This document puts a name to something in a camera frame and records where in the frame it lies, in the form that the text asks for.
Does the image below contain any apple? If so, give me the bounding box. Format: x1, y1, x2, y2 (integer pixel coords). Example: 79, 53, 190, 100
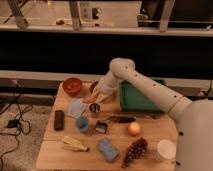
127, 122, 141, 136

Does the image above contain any blue sponge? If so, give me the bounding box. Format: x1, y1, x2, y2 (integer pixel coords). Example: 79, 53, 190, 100
97, 139, 119, 162

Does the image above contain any black remote control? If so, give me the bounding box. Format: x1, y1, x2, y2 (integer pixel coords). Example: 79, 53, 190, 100
54, 110, 64, 131

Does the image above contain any dark handled utensil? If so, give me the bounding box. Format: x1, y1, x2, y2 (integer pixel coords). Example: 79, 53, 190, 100
103, 116, 136, 123

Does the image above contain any black cables and adapter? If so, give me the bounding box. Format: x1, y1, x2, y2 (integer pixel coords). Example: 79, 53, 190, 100
0, 79, 34, 171

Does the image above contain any blue plastic cup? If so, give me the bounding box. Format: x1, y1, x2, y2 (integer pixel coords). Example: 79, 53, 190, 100
75, 116, 89, 133

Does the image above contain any green plastic tray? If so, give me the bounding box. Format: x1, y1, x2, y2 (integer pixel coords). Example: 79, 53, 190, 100
119, 81, 161, 113

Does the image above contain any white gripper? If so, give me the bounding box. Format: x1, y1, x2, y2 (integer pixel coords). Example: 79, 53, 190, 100
92, 80, 112, 102

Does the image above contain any purple bowl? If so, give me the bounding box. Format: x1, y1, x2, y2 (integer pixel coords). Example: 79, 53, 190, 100
89, 81, 98, 93

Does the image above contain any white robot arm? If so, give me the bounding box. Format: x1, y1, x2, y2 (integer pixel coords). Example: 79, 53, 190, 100
93, 58, 213, 171

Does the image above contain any small metal cup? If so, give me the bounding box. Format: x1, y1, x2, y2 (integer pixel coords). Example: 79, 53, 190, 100
89, 103, 100, 117

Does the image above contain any red bowl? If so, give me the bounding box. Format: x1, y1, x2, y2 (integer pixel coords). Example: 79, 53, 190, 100
62, 78, 82, 96

